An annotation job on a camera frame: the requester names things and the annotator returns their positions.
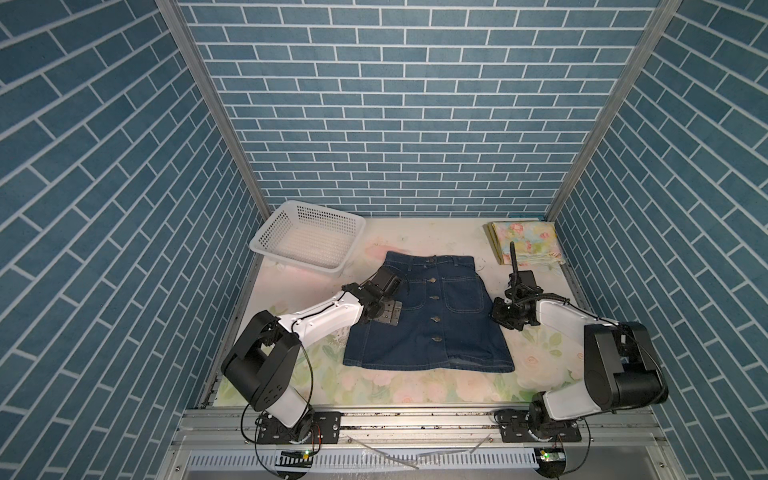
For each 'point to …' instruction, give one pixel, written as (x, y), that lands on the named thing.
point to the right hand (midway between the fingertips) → (489, 312)
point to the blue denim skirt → (446, 321)
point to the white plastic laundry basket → (311, 237)
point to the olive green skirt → (495, 241)
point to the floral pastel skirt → (536, 243)
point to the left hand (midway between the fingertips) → (383, 309)
